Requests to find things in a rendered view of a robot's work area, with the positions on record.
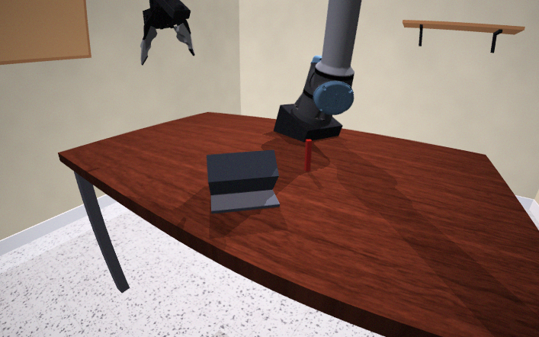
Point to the red rectangular peg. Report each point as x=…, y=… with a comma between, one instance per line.
x=308, y=151

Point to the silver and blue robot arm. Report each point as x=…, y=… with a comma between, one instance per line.
x=331, y=90

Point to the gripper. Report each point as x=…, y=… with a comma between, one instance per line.
x=155, y=18

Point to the grey flat panel with square hole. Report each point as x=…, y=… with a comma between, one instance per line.
x=241, y=181

